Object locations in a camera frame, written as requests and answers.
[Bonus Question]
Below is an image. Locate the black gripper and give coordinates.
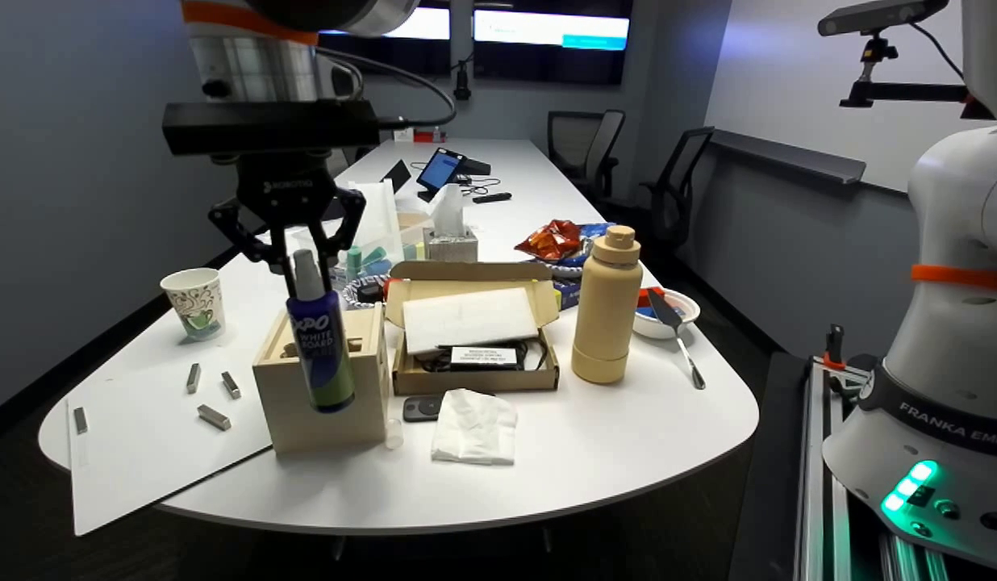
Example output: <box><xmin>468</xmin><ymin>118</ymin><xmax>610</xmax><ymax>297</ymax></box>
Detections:
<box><xmin>207</xmin><ymin>148</ymin><xmax>368</xmax><ymax>297</ymax></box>

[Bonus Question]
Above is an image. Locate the blue spray bottle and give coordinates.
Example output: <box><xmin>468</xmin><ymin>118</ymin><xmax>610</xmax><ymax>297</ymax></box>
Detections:
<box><xmin>284</xmin><ymin>246</ymin><xmax>360</xmax><ymax>416</ymax></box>

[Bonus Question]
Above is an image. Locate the clear plastic container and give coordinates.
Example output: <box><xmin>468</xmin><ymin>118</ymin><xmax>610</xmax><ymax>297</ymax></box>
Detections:
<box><xmin>343</xmin><ymin>176</ymin><xmax>407</xmax><ymax>275</ymax></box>

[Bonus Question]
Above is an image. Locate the paper cup green print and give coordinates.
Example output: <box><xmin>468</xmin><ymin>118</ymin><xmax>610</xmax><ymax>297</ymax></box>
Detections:
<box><xmin>158</xmin><ymin>265</ymin><xmax>225</xmax><ymax>341</ymax></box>

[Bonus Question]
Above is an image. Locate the white tissue box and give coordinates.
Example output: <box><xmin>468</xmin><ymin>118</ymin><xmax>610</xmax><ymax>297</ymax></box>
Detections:
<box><xmin>423</xmin><ymin>185</ymin><xmax>480</xmax><ymax>265</ymax></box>

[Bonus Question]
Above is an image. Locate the tablet with blue screen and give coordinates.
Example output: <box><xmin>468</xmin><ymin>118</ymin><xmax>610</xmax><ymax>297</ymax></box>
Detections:
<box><xmin>412</xmin><ymin>146</ymin><xmax>465</xmax><ymax>195</ymax></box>

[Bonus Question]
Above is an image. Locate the wooden shape sorter box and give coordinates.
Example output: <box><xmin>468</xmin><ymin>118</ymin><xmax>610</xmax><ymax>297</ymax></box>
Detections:
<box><xmin>248</xmin><ymin>301</ymin><xmax>392</xmax><ymax>463</ymax></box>

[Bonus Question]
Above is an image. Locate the white paper sheet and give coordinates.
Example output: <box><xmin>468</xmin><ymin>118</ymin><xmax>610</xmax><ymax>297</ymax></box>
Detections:
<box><xmin>400</xmin><ymin>284</ymin><xmax>542</xmax><ymax>355</ymax></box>

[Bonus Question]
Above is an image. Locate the black phone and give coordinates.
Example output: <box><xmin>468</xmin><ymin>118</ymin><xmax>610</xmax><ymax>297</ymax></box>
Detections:
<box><xmin>400</xmin><ymin>390</ymin><xmax>448</xmax><ymax>425</ymax></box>

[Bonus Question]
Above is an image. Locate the open cardboard box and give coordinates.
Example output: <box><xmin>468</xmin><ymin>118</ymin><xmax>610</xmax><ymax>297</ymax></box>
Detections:
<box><xmin>382</xmin><ymin>259</ymin><xmax>564</xmax><ymax>401</ymax></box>

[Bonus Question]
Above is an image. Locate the black labelled power adapter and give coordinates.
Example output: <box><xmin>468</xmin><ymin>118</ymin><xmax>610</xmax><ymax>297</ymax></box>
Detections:
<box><xmin>435</xmin><ymin>337</ymin><xmax>542</xmax><ymax>374</ymax></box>

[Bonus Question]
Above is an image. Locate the white crumpled tissue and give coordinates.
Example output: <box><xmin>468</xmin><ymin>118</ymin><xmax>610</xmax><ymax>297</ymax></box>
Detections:
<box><xmin>427</xmin><ymin>383</ymin><xmax>522</xmax><ymax>470</ymax></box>

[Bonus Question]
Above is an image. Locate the red Doritos chip bag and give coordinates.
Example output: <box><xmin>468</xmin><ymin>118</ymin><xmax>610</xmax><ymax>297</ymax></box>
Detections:
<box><xmin>513</xmin><ymin>217</ymin><xmax>588</xmax><ymax>265</ymax></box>

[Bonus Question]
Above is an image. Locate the white acrylic board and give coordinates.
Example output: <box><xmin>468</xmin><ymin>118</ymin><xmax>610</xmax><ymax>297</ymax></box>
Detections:
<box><xmin>61</xmin><ymin>365</ymin><xmax>277</xmax><ymax>540</ymax></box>

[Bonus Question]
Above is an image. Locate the black office chair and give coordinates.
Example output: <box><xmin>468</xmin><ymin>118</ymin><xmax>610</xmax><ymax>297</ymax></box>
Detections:
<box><xmin>642</xmin><ymin>122</ymin><xmax>718</xmax><ymax>251</ymax></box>
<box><xmin>545</xmin><ymin>107</ymin><xmax>630</xmax><ymax>204</ymax></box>

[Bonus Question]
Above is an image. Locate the white bowl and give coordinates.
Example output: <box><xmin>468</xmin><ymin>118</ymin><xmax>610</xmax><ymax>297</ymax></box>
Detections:
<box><xmin>630</xmin><ymin>284</ymin><xmax>704</xmax><ymax>345</ymax></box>

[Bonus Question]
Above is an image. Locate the dark metal cake server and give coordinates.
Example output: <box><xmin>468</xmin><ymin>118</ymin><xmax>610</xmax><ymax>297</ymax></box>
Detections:
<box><xmin>649</xmin><ymin>294</ymin><xmax>710</xmax><ymax>392</ymax></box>

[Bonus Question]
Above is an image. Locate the grey whiteboard tray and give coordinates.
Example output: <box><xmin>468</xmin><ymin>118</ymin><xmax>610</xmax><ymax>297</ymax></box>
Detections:
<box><xmin>708</xmin><ymin>126</ymin><xmax>872</xmax><ymax>189</ymax></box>

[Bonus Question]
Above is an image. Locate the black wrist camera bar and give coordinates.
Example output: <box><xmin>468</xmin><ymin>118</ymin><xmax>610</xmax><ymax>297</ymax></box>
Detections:
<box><xmin>158</xmin><ymin>96</ymin><xmax>384</xmax><ymax>160</ymax></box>

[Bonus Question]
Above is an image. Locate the black conference camera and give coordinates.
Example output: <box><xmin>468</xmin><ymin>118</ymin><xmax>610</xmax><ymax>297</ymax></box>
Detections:
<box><xmin>448</xmin><ymin>0</ymin><xmax>479</xmax><ymax>107</ymax></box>

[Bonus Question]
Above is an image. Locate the wall monitor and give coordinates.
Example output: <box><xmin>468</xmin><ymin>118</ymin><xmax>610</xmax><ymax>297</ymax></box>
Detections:
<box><xmin>321</xmin><ymin>0</ymin><xmax>454</xmax><ymax>76</ymax></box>
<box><xmin>472</xmin><ymin>0</ymin><xmax>636</xmax><ymax>88</ymax></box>

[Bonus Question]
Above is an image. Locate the aluminium rail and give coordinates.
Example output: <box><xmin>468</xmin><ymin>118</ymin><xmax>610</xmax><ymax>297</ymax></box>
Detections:
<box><xmin>793</xmin><ymin>320</ymin><xmax>944</xmax><ymax>581</ymax></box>

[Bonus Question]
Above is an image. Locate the grey camera on mount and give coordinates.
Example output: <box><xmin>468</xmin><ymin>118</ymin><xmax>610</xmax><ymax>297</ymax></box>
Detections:
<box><xmin>818</xmin><ymin>0</ymin><xmax>974</xmax><ymax>108</ymax></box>

